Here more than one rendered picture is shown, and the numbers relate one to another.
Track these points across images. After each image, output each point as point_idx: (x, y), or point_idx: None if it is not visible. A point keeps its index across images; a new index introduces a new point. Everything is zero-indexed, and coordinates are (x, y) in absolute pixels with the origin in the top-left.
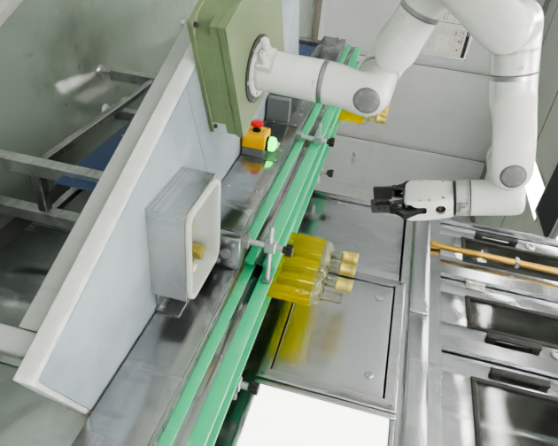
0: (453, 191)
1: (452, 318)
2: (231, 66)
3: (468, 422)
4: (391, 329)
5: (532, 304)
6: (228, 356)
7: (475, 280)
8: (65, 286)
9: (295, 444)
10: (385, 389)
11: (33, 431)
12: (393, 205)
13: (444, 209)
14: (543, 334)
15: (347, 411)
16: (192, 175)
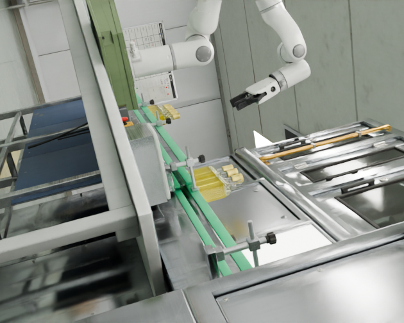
0: (272, 78)
1: (301, 182)
2: (127, 57)
3: (349, 212)
4: (276, 197)
5: (336, 159)
6: (210, 218)
7: (298, 163)
8: (128, 172)
9: (274, 256)
10: (297, 216)
11: None
12: (248, 99)
13: (274, 88)
14: (353, 166)
15: (287, 232)
16: (133, 127)
